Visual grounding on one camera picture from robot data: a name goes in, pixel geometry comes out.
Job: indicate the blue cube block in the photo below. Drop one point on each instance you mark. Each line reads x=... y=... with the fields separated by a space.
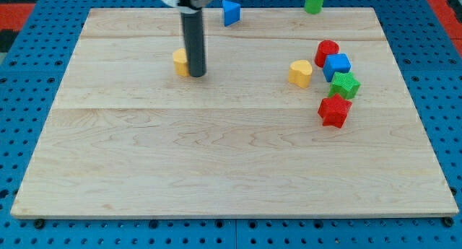
x=336 y=63

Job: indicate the green cylinder block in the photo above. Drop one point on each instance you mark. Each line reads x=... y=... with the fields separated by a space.
x=313 y=6

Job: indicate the green star block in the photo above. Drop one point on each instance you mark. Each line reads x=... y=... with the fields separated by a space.
x=344 y=84

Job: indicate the blue triangle block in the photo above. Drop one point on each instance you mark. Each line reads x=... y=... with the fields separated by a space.
x=231 y=12

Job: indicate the red star block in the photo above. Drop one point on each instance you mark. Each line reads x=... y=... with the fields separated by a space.
x=334 y=110

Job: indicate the light wooden board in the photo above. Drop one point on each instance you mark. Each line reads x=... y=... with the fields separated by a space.
x=127 y=138

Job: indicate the red cylinder block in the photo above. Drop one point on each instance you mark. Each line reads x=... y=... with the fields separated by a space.
x=325 y=48

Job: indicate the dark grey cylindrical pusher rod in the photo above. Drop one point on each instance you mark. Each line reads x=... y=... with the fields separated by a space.
x=193 y=37

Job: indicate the yellow heart block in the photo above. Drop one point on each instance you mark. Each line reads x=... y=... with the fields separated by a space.
x=300 y=72

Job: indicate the yellow hexagon block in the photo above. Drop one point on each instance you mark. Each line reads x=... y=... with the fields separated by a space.
x=180 y=62

